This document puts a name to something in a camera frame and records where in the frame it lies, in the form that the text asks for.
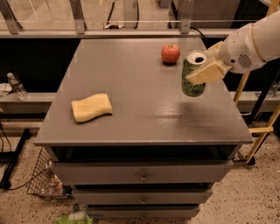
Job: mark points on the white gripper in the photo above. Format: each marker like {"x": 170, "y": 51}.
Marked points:
{"x": 238, "y": 50}

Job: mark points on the green soda can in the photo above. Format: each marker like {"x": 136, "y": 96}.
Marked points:
{"x": 191, "y": 65}

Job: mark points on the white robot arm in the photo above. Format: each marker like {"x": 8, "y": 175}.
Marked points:
{"x": 266, "y": 38}

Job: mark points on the red apple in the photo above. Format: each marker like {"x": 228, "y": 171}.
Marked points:
{"x": 170, "y": 53}

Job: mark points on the grey drawer cabinet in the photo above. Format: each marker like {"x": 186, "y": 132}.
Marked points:
{"x": 159, "y": 153}

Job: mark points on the yellow sponge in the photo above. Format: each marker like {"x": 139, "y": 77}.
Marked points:
{"x": 91, "y": 107}

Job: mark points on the clear plastic water bottle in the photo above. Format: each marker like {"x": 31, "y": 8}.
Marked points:
{"x": 17, "y": 87}

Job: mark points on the green wipes packet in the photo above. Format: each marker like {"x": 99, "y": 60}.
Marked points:
{"x": 74, "y": 218}

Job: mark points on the crumpled white paper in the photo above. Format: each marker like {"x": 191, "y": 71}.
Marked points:
{"x": 5, "y": 88}

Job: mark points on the black floor stand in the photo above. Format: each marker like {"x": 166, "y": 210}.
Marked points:
{"x": 12, "y": 158}

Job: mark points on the black wire basket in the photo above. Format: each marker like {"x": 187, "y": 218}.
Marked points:
{"x": 44, "y": 183}

